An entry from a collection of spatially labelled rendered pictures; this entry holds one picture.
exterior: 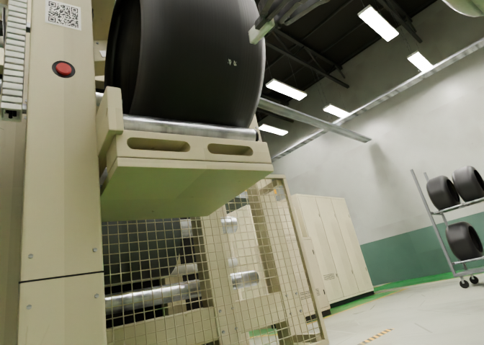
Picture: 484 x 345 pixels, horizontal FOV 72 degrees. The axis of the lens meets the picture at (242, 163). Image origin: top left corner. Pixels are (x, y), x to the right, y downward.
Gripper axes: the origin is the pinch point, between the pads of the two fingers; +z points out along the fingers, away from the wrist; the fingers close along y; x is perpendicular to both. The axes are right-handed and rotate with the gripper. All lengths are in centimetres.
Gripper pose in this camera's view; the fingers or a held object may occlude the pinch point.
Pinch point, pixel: (261, 28)
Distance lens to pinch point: 74.4
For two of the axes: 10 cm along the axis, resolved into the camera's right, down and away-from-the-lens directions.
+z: -5.3, 2.8, 8.0
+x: 1.2, 9.6, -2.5
